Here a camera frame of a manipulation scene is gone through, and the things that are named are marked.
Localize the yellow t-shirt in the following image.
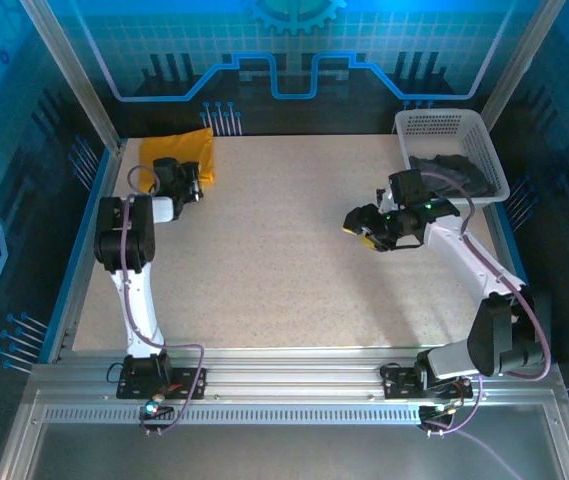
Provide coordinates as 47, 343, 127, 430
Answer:
138, 126, 216, 187

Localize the dark grey t-shirt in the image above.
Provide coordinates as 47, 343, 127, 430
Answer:
407, 153, 499, 199

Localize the white perforated plastic basket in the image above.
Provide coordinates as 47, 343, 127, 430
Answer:
393, 107, 511, 211

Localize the small LED controller board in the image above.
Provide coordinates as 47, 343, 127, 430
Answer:
140, 397, 176, 422
417, 401, 461, 427

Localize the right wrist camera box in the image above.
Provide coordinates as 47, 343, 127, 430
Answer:
374, 186, 398, 214

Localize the aluminium corner post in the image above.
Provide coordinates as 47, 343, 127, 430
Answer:
478, 0, 568, 133
19, 0, 128, 154

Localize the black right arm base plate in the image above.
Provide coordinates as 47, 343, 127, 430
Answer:
380, 363, 475, 401

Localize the aluminium frame rail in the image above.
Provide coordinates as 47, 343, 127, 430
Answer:
0, 347, 569, 480

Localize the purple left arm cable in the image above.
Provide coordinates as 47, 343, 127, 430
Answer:
120, 163, 206, 437

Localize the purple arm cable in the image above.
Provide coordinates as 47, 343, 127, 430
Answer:
120, 163, 206, 437
416, 170, 553, 476

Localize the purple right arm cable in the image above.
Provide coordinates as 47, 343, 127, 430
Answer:
416, 170, 553, 476

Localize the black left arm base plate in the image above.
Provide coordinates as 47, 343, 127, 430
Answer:
115, 366, 208, 401

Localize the slotted grey cable duct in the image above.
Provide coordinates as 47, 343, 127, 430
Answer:
42, 405, 423, 426

